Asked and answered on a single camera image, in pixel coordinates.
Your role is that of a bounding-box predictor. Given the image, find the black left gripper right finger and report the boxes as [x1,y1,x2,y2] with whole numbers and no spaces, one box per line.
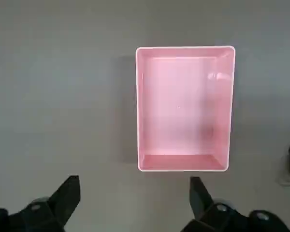
[181,176,290,232]

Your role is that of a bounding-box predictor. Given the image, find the pink plastic box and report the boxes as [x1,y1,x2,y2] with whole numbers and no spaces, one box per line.
[135,45,236,173]

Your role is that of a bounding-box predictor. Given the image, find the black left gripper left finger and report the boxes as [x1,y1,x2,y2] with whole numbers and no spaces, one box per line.
[0,175,81,232]

